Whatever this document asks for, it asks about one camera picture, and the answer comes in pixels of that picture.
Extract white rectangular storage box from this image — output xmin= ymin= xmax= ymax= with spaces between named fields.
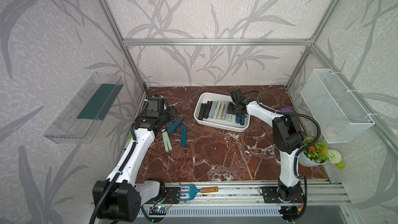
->
xmin=194 ymin=92 xmax=250 ymax=132

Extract purple pink silicone spatula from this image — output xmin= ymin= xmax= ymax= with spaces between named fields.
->
xmin=282 ymin=107 xmax=295 ymax=115

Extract mint pruning pliers diagonal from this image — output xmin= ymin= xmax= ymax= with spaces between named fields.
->
xmin=212 ymin=101 xmax=222 ymax=119

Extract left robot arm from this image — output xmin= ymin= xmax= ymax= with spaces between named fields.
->
xmin=89 ymin=95 xmax=177 ymax=224

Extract grey-blue pruning pliers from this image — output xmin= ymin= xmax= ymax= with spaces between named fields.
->
xmin=208 ymin=101 xmax=218 ymax=119

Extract blue garden hand fork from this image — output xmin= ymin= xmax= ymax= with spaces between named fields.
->
xmin=178 ymin=183 xmax=219 ymax=202

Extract white wire mesh basket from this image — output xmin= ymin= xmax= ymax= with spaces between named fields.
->
xmin=301 ymin=68 xmax=375 ymax=144

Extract grey pruning pliers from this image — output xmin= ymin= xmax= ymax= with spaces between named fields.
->
xmin=221 ymin=102 xmax=229 ymax=120

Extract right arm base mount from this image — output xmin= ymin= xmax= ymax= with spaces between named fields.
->
xmin=259 ymin=185 xmax=306 ymax=205

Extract clear plastic wall shelf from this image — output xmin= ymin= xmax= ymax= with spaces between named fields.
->
xmin=44 ymin=72 xmax=124 ymax=144

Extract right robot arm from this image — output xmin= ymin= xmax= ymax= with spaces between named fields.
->
xmin=230 ymin=89 xmax=321 ymax=203

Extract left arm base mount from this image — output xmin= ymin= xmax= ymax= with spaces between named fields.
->
xmin=149 ymin=187 xmax=181 ymax=205

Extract potted artificial flower plant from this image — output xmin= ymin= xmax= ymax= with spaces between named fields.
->
xmin=298 ymin=140 xmax=346 ymax=170

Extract open teal pruning pliers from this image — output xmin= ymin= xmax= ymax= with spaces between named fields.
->
xmin=167 ymin=117 xmax=184 ymax=135

